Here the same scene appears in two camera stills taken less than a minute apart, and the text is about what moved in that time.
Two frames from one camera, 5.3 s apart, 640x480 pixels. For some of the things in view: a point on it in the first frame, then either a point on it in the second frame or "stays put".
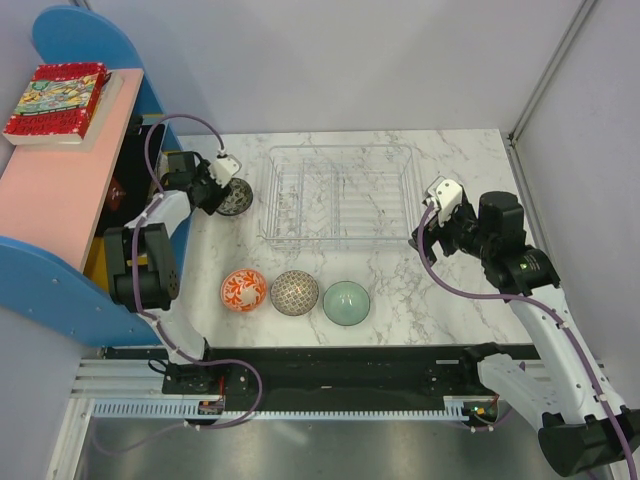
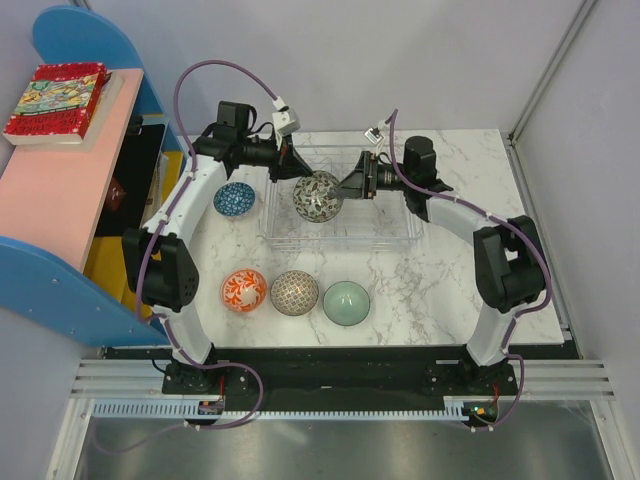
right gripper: (433, 231) -> (357, 183)
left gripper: (220, 194) -> (288, 163)
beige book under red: (113, 83) stays put
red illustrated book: (56, 104) stays put
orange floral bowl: (243, 290) stays put
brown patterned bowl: (294, 292) stays put
